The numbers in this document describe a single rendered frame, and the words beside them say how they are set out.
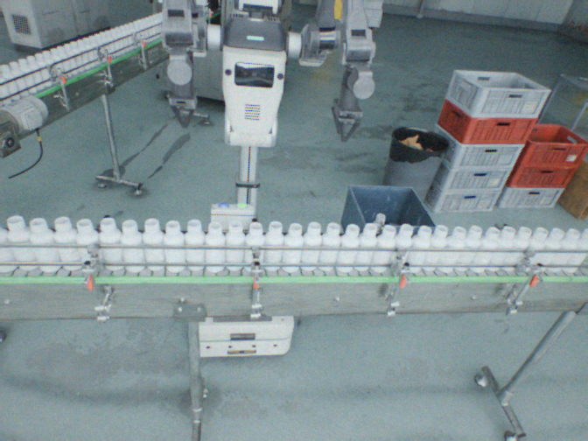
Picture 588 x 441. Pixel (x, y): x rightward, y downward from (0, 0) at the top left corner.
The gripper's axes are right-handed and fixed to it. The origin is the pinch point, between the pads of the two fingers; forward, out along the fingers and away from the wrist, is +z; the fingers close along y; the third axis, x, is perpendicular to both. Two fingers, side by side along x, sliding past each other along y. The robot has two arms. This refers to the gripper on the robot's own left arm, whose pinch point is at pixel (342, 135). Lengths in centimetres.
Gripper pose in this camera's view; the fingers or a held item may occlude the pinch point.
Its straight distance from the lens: 123.7
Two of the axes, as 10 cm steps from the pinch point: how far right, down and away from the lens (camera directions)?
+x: -9.9, -0.2, -1.5
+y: -1.1, -5.9, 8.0
